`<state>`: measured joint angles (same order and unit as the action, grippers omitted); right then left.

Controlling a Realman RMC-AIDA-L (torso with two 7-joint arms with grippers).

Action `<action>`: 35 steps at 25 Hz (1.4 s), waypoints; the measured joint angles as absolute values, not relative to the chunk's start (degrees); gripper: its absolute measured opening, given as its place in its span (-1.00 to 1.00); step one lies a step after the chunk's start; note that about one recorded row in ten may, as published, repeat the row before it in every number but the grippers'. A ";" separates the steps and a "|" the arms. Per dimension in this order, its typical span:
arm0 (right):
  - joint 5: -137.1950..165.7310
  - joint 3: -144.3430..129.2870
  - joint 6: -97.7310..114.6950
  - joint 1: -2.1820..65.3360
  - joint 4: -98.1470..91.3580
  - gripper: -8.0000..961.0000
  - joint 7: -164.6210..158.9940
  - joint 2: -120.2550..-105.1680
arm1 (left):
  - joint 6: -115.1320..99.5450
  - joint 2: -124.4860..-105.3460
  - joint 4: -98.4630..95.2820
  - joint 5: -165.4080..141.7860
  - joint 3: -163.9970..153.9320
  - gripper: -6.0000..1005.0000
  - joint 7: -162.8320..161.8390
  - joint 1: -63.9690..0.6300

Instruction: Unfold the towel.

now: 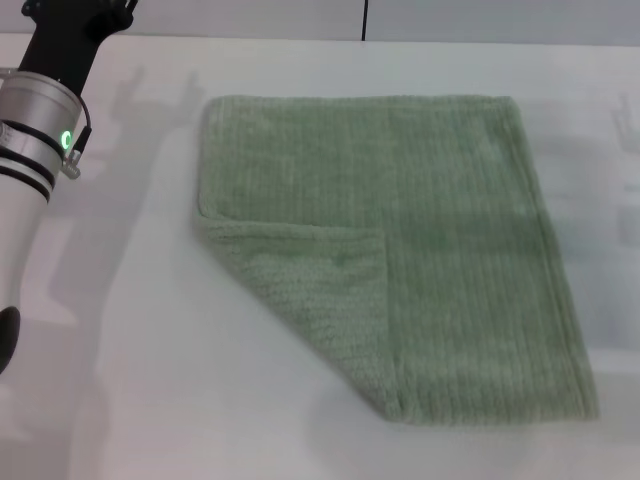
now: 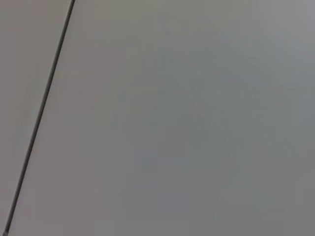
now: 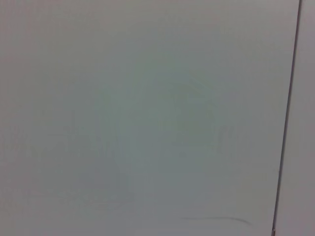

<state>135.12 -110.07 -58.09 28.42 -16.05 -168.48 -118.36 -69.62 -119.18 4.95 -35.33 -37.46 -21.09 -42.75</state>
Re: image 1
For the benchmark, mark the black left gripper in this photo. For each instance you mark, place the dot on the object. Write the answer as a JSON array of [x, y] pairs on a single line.
[[57, 47]]

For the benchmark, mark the light green fluffy towel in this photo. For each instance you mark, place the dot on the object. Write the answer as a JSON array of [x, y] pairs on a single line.
[[425, 250]]

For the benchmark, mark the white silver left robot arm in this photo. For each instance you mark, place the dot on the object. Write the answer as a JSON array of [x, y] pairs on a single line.
[[25, 165]]

